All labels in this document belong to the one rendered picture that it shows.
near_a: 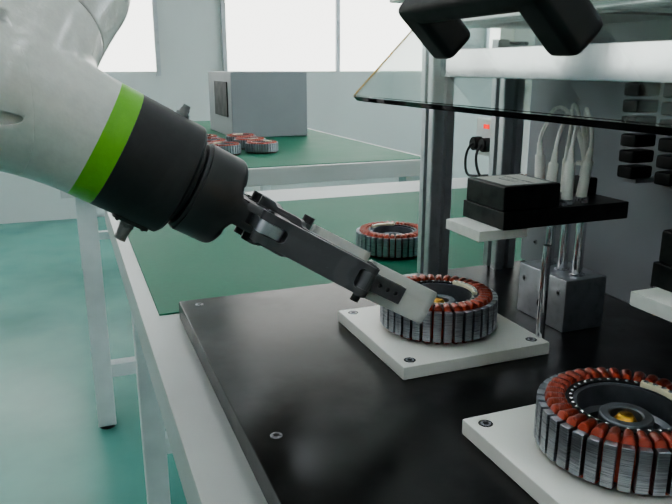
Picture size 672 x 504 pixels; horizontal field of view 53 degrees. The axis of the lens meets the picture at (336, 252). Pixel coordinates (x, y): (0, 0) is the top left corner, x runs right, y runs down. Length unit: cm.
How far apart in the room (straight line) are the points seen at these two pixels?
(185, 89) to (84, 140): 460
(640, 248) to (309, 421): 44
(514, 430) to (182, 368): 32
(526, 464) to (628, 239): 41
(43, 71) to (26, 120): 3
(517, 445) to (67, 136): 37
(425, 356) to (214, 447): 20
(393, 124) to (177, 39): 180
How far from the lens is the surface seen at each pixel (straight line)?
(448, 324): 61
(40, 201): 510
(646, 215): 80
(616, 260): 84
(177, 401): 61
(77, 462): 203
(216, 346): 66
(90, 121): 50
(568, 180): 69
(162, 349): 72
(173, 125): 52
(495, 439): 49
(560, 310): 71
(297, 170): 199
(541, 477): 46
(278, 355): 63
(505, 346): 64
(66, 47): 52
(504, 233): 65
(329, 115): 538
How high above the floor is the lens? 102
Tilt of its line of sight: 15 degrees down
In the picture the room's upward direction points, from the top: straight up
